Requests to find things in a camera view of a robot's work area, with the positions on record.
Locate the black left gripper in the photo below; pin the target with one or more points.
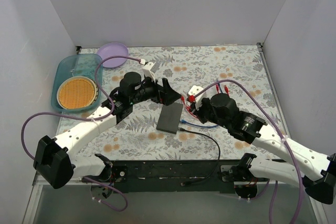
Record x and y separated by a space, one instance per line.
161 93

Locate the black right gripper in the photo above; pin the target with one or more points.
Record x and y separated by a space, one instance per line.
200 109

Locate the black network switch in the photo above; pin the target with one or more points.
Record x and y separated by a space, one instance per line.
169 118

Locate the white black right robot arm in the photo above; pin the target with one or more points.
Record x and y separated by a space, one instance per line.
301 166

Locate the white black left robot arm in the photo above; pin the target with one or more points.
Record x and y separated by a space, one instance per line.
56 158

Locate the floral patterned table mat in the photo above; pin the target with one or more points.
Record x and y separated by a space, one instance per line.
136 137

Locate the purple plastic plate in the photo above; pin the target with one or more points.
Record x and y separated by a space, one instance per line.
113 49

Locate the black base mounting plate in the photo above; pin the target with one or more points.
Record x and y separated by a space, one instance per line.
177 176

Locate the orange woven round coaster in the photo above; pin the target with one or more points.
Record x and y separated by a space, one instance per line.
77 93

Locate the teal plastic tray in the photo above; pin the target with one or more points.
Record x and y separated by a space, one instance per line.
82 65

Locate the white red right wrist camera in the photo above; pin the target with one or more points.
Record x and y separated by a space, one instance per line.
195 96

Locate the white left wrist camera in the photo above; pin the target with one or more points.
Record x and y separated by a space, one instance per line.
148 69

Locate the aluminium frame rail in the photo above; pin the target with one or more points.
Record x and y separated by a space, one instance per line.
39 180

